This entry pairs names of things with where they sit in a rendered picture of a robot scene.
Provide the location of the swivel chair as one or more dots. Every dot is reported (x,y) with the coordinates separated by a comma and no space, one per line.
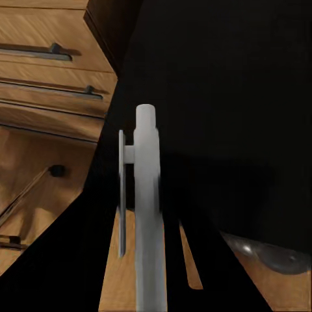
(14,242)

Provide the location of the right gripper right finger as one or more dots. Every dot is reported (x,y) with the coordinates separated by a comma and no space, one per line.
(226,285)

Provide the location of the desk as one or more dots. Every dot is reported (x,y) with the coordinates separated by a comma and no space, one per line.
(231,82)

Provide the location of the cabinet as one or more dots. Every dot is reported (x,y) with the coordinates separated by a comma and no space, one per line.
(275,258)
(60,61)

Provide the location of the pen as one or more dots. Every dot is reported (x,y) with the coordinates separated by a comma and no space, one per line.
(149,231)

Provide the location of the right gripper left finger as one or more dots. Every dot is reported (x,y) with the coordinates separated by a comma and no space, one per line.
(63,269)

